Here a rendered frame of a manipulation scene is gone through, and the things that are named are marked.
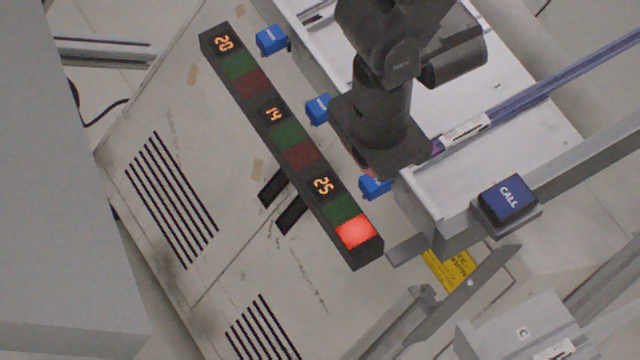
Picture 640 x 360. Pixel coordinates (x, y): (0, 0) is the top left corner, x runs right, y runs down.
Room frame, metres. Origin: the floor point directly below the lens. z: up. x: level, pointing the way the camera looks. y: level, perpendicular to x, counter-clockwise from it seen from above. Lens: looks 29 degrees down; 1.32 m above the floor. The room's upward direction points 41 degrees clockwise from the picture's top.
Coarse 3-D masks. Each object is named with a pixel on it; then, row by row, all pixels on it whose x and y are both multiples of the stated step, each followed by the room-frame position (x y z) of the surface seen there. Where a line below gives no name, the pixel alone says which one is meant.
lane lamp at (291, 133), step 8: (296, 120) 1.22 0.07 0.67; (280, 128) 1.21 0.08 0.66; (288, 128) 1.21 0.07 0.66; (296, 128) 1.21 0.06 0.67; (272, 136) 1.20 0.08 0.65; (280, 136) 1.20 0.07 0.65; (288, 136) 1.20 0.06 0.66; (296, 136) 1.21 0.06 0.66; (304, 136) 1.21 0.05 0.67; (280, 144) 1.19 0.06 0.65; (288, 144) 1.20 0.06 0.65
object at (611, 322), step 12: (636, 300) 1.08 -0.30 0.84; (612, 312) 1.07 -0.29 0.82; (624, 312) 1.07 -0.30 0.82; (636, 312) 1.07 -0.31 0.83; (600, 324) 1.05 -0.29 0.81; (612, 324) 1.06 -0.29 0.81; (624, 324) 1.07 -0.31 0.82; (576, 336) 1.04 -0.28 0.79; (588, 336) 1.04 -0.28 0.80; (600, 336) 1.05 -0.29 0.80; (576, 348) 1.03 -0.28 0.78
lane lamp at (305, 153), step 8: (304, 144) 1.20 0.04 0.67; (312, 144) 1.20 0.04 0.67; (288, 152) 1.19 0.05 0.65; (296, 152) 1.19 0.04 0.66; (304, 152) 1.19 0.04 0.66; (312, 152) 1.20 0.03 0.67; (288, 160) 1.18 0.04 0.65; (296, 160) 1.18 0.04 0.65; (304, 160) 1.19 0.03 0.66; (312, 160) 1.19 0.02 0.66; (296, 168) 1.18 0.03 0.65
